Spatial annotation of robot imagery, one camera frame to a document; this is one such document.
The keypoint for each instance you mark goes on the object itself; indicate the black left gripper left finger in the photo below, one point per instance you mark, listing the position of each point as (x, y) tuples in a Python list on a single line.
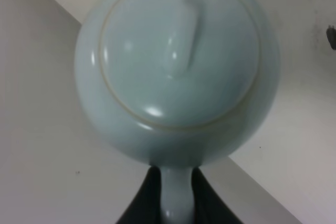
[(145, 207)]

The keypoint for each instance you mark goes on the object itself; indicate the light blue porcelain teapot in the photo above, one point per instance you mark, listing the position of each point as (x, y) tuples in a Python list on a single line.
[(176, 84)]

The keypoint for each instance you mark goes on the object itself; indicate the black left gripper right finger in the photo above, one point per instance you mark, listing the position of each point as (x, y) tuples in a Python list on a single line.
[(209, 208)]

